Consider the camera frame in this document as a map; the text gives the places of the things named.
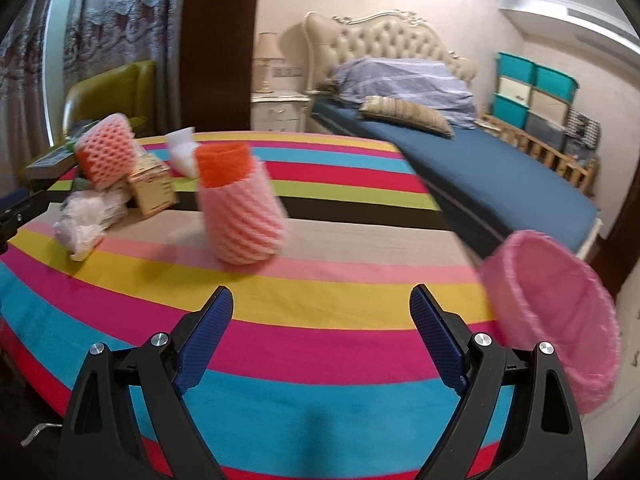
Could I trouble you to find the white plastic bag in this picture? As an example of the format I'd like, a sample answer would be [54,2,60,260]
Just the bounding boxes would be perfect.
[53,184,131,262]

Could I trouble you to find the white foam sheet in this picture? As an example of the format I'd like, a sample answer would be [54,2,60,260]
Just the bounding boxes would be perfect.
[165,127,200,179]

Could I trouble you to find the pink orange foam net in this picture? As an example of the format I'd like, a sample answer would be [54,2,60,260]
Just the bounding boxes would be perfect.
[194,142,288,266]

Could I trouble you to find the pink trash bin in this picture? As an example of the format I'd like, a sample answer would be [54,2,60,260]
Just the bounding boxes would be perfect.
[478,230,622,415]

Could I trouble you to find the book on armchair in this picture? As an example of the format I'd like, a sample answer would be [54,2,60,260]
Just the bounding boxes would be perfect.
[24,146,77,181]

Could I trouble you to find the small wooden box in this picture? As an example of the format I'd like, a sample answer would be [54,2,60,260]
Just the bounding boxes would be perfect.
[127,152,178,218]

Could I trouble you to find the yellow leather armchair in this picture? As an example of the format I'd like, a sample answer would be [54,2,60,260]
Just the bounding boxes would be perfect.
[62,60,155,138]

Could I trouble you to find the lace patterned curtain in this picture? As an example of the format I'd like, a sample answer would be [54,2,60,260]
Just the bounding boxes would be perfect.
[1,0,183,194]

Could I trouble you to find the striped colourful tablecloth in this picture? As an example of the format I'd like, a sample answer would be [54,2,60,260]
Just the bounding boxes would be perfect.
[1,132,498,479]

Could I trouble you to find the blue bed mattress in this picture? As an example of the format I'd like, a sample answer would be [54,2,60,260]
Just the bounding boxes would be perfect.
[311,99,602,259]

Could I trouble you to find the white nightstand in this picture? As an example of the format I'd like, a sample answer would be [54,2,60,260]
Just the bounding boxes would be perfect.
[250,90,311,132]

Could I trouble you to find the dark wooden door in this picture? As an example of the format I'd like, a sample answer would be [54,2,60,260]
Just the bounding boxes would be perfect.
[179,0,257,132]

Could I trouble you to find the beige table lamp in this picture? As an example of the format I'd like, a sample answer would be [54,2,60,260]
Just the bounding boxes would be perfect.
[254,32,285,93]

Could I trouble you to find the stacked storage boxes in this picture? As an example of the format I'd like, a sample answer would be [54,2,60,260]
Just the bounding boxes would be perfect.
[490,52,601,166]

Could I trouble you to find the striped brown pillow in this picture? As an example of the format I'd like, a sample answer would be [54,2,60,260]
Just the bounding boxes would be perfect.
[359,96,454,139]

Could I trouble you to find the striped blue duvet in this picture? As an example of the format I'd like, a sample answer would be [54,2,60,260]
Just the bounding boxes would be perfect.
[331,58,476,129]

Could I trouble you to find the beige tufted headboard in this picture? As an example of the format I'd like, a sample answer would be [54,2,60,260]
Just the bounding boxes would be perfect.
[302,10,477,96]

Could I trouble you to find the wooden crib rail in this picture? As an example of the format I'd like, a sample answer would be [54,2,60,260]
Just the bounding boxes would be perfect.
[475,113,599,197]

